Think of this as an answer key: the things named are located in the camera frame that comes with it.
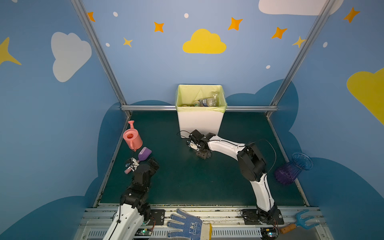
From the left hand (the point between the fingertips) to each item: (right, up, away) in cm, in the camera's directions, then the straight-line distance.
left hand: (152, 162), depth 82 cm
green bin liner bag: (+19, +42, +18) cm, 50 cm away
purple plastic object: (-10, +2, +15) cm, 18 cm away
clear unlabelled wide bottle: (+35, +36, +10) cm, 51 cm away
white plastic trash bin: (+31, +25, +9) cm, 41 cm away
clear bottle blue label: (+30, +36, +14) cm, 49 cm away
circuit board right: (+60, -32, -11) cm, 68 cm away
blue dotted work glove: (+22, -29, -10) cm, 38 cm away
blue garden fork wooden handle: (+77, -28, -9) cm, 82 cm away
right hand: (+31, +6, +15) cm, 35 cm away
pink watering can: (-15, +13, +10) cm, 23 cm away
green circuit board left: (-1, -31, -11) cm, 33 cm away
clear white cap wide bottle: (+25, +35, +16) cm, 46 cm away
